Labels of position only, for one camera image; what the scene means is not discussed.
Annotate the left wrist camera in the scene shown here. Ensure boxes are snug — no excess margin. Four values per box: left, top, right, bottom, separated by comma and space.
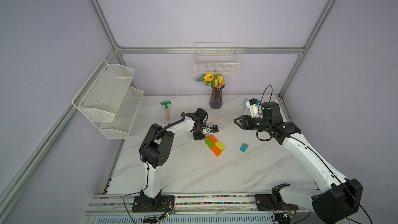
206, 124, 219, 133

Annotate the green toy rake wooden handle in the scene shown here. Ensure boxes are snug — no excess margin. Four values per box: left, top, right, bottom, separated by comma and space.
161, 101, 171, 120

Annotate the teal block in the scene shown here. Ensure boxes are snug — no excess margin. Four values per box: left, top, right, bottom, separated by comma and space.
240, 143, 248, 152

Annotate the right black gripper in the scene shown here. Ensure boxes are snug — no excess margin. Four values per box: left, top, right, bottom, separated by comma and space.
234, 115, 271, 132

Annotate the light blue toy fork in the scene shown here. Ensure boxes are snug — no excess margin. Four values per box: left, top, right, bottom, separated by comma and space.
243, 98, 249, 115

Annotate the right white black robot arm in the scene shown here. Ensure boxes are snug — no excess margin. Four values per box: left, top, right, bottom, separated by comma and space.
234, 102, 363, 224

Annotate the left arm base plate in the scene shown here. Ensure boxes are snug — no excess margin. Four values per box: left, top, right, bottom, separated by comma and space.
131, 192, 176, 213

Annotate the yellow rectangular block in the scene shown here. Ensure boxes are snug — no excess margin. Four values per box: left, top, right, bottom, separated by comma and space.
215, 142, 225, 152

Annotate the white two-tier mesh shelf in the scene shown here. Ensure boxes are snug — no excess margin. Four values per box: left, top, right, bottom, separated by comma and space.
72, 60, 144, 140

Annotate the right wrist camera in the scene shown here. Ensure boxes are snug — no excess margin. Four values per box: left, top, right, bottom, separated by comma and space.
245, 98, 260, 118

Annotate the orange block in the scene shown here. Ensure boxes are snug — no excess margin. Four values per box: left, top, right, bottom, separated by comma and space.
211, 146, 222, 157
208, 135, 218, 144

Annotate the dark ribbed glass vase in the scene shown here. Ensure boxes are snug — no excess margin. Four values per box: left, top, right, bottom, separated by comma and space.
209, 85, 225, 110

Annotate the white wire wall basket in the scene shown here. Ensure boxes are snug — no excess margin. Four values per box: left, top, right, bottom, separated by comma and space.
194, 42, 240, 75

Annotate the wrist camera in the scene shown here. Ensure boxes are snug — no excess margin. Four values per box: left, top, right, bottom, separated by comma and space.
245, 98, 260, 118
206, 124, 219, 133

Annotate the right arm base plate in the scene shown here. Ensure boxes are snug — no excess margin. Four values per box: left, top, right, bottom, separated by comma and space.
255, 184, 299, 211

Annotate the yellow artificial flower bouquet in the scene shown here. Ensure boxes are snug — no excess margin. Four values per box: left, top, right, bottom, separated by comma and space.
194, 72, 226, 90

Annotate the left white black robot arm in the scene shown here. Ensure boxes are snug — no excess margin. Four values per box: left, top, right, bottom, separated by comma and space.
139, 108, 208, 199

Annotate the aluminium front rail frame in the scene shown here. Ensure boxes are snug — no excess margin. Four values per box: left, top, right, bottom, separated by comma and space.
83, 191, 322, 224

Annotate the green rectangular block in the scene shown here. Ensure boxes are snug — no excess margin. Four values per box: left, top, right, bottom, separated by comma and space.
205, 139, 215, 149

